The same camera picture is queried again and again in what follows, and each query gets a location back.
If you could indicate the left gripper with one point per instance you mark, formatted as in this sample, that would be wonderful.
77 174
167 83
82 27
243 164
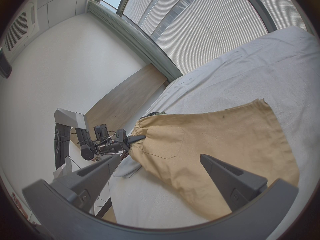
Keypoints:
121 140

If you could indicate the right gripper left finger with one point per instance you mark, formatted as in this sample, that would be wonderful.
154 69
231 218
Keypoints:
82 186

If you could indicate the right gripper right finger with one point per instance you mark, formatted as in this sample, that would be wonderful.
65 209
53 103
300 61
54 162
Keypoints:
237 186

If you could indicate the tan shorts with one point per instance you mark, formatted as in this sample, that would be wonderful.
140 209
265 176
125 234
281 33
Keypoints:
212 139

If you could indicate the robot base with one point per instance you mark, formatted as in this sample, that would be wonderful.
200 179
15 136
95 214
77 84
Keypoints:
63 170

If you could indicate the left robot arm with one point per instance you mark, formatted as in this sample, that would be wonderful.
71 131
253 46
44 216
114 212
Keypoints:
72 117

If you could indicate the bed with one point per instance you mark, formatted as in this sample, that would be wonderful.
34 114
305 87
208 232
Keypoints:
225 71

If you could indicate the pale blue garment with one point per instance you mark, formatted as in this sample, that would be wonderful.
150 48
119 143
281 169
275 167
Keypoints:
127 170

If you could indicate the dark blue garment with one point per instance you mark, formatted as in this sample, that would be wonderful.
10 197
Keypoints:
151 114

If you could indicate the olive green garment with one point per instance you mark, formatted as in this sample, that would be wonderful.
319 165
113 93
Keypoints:
162 113

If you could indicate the grey-green curtain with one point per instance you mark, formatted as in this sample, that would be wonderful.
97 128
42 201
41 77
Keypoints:
140 39

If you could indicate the white ceiling air conditioner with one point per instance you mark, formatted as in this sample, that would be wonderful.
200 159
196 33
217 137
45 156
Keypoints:
20 29

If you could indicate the window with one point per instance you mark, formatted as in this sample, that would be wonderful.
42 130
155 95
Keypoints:
212 16

